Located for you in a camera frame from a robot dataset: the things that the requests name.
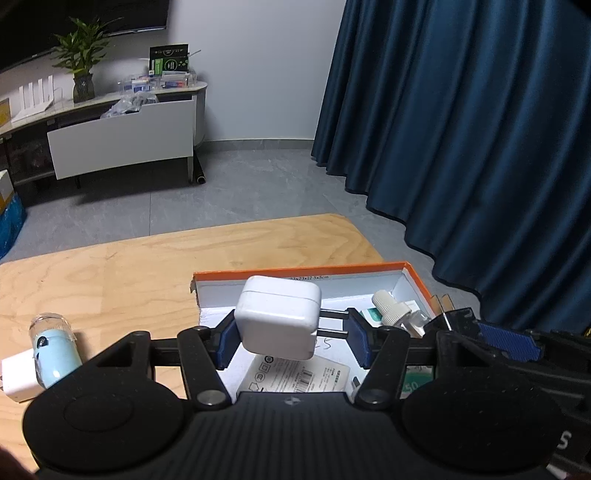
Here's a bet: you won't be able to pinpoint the white printed carton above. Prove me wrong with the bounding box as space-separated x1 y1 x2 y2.
236 353 354 395

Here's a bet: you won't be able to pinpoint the plastic bags in drawer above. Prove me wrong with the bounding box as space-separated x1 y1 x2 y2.
99 92 160 120

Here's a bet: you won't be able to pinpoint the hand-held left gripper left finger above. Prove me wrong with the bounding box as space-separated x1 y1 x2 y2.
88 310 238 409

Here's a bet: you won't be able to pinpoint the clear liquid refill bottle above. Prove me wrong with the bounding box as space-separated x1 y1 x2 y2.
372 290 432 340

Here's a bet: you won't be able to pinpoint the clear plastic storage box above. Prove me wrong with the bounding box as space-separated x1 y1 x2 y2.
117 76 153 95
152 71 192 89

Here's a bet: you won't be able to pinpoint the light blue small bottle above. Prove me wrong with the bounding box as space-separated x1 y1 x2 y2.
28 314 83 389

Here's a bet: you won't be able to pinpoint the long television cabinet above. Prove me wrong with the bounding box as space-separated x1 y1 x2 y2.
0 80 208 199

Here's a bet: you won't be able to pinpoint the white cabinet drawer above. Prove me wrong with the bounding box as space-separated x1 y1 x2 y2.
47 97 195 181

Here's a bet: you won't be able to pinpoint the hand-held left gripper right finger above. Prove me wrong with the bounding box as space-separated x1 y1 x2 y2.
346 307 490 411

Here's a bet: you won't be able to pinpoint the orange-edged white cardboard box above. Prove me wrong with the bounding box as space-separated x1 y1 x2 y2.
190 261 437 402

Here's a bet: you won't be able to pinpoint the white charger block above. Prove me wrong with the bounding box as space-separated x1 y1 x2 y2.
0 349 43 403

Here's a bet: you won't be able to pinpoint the white cube charger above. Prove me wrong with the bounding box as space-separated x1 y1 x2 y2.
234 275 322 361

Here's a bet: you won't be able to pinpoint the white antenna router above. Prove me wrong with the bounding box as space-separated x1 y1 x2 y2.
10 76 55 123

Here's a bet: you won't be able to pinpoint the blue wrapped water bottle pack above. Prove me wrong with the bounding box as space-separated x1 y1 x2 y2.
0 191 27 259

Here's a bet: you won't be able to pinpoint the wall-mounted black television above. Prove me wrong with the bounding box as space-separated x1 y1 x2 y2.
0 0 168 70

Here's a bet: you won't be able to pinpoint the dark blue curtain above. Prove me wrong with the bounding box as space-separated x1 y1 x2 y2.
311 0 591 337

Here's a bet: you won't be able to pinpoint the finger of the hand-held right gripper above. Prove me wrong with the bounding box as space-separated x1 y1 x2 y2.
477 321 591 366

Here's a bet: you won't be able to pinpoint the potted bamboo in dark vase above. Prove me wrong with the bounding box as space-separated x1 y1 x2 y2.
51 16 123 103

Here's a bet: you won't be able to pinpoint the black and green box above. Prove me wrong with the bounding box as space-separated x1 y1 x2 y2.
149 44 191 77

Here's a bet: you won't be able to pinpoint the taped cardboard shipping box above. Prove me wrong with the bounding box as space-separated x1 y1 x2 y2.
0 168 17 215

